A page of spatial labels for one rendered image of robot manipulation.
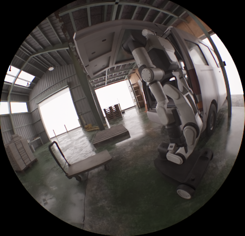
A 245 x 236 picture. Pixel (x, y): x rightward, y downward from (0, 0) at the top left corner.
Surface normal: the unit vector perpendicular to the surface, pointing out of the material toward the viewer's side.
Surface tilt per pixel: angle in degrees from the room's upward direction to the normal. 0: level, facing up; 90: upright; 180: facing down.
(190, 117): 90
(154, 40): 85
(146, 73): 90
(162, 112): 90
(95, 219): 0
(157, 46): 143
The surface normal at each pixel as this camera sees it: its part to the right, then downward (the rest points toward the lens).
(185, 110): -0.84, 0.36
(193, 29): -0.92, 0.35
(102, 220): -0.33, -0.93
